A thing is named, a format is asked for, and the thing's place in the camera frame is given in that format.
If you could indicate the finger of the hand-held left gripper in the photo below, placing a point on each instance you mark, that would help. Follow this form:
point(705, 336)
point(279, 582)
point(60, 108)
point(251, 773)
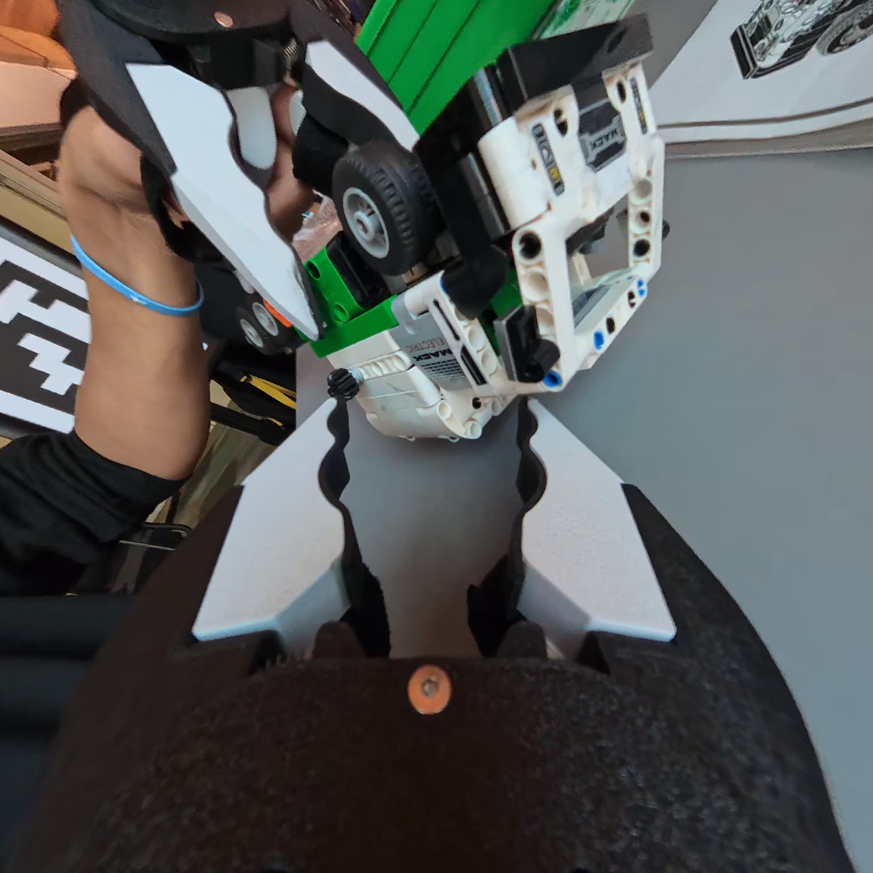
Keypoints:
point(354, 95)
point(218, 184)

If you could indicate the white green lego truck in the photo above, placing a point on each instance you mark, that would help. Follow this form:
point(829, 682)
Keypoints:
point(545, 177)

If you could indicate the person's left forearm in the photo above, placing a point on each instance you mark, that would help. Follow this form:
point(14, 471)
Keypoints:
point(136, 382)

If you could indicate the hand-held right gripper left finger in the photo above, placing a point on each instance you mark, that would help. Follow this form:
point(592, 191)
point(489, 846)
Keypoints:
point(273, 545)

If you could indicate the wooden furniture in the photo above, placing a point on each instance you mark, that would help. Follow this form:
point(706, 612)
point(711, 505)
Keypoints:
point(31, 61)

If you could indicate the blue wristband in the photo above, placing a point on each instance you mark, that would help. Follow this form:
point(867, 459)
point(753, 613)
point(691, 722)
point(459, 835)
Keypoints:
point(136, 297)

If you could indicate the black white printed tag board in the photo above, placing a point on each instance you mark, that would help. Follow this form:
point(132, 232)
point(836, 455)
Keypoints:
point(34, 341)

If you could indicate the black yellow metal frame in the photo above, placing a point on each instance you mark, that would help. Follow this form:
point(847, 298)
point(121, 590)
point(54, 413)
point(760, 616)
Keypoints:
point(259, 395)

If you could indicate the lego instruction booklet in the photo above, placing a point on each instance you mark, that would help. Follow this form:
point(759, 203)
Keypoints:
point(771, 75)

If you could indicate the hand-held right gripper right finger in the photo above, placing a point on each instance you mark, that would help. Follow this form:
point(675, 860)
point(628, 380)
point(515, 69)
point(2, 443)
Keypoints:
point(586, 545)

